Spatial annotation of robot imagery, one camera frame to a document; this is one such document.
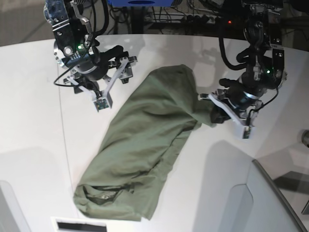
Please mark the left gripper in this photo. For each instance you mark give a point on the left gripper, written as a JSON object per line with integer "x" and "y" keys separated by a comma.
{"x": 246, "y": 90}

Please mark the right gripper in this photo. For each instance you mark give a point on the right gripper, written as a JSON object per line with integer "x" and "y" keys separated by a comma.
{"x": 93, "y": 66}

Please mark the green t-shirt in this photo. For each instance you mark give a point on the green t-shirt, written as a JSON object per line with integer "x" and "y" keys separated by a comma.
{"x": 125, "y": 178}

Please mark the grey monitor edge panel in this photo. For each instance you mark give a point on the grey monitor edge panel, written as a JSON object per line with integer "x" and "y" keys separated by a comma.
{"x": 283, "y": 201}

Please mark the blue bin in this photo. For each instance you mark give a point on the blue bin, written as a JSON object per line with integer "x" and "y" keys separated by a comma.
{"x": 140, "y": 3}

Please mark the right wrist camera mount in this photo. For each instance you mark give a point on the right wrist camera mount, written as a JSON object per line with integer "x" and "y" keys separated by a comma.
{"x": 98, "y": 83}

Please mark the black power strip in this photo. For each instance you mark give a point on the black power strip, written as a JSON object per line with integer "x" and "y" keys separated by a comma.
{"x": 202, "y": 19}

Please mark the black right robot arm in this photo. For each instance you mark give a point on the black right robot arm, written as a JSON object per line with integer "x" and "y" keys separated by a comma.
{"x": 74, "y": 26}

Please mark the white label plate with slot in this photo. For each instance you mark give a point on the white label plate with slot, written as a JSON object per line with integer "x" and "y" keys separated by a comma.
{"x": 64, "y": 224}

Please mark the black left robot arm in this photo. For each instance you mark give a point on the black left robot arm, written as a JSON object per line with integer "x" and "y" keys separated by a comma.
{"x": 262, "y": 61}

